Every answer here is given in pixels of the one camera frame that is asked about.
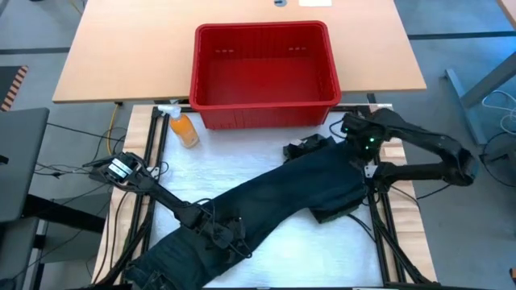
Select red plastic laundry basket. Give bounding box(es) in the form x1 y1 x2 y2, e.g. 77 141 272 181
189 19 343 131

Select dark denim jeans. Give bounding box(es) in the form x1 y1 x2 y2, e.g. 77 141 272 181
123 140 370 290

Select white floor cable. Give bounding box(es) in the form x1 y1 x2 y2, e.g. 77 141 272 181
481 89 516 136

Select orange spray bottle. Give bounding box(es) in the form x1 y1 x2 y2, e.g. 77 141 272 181
157 105 201 150

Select green button shirt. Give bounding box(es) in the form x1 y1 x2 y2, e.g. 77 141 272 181
312 199 362 225

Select black floor cable bundle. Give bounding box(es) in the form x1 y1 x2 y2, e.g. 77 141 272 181
34 120 128 183

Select dark grey office chair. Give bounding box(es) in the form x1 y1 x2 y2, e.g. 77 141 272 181
0 106 106 290

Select black aluminium table frame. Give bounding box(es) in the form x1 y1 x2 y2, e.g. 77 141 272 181
90 103 439 290

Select yellow cable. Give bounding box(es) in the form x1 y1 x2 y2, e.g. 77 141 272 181
106 102 122 154

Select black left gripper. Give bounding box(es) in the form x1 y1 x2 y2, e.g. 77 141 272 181
201 217 253 263

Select black trousers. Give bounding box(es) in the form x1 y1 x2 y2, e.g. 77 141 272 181
283 134 343 162

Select light wooden desk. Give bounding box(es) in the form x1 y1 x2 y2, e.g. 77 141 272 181
52 0 428 105

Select grey metal desk leg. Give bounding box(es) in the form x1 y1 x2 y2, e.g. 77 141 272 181
444 51 516 146

